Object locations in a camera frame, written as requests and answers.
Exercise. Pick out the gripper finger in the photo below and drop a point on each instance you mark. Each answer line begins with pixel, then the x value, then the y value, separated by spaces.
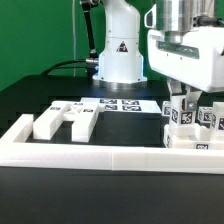
pixel 174 87
pixel 192 96

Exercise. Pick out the white chair back part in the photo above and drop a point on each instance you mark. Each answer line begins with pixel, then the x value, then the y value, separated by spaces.
pixel 83 117

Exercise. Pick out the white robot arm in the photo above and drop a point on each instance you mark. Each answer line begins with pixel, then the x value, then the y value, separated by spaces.
pixel 120 63

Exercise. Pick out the white tag base sheet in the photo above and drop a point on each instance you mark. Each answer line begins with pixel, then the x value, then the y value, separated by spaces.
pixel 125 105

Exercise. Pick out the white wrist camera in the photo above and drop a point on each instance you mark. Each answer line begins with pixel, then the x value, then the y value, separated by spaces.
pixel 150 18

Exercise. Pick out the white U-shaped fence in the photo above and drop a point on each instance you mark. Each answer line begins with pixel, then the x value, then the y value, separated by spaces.
pixel 16 151

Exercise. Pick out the white long chair part left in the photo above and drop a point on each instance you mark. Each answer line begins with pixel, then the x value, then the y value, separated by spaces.
pixel 49 121

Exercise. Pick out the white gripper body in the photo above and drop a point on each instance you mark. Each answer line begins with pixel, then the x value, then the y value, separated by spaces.
pixel 198 61

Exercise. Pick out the white chair seat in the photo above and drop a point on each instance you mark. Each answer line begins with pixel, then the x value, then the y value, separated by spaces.
pixel 198 137

